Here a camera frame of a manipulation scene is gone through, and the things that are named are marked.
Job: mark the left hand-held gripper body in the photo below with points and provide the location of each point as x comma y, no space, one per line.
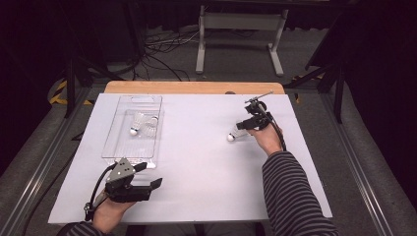
126,191

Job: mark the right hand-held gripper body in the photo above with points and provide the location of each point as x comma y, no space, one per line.
259,109

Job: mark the white feather shuttlecock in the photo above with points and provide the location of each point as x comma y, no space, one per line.
137,121
233,134
150,128

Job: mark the clear plastic tray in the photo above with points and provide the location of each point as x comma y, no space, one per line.
131,150

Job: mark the person's right hand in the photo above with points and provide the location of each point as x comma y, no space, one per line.
269,139

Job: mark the person's left hand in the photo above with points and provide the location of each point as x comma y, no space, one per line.
106,214

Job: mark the dark round table plug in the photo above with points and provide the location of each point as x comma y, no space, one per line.
230,92

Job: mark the white table cover sheet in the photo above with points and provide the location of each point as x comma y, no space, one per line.
203,183

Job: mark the black tripod stand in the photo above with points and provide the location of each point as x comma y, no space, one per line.
339,98
70,91

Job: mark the person's grey trousers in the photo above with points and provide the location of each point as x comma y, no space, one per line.
226,230

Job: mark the yellow black floor tape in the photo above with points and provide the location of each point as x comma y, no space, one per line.
56,98

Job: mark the aluminium floor rail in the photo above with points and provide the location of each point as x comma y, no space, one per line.
43,164
355,164

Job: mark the white metal stand frame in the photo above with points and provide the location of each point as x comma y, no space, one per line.
241,21

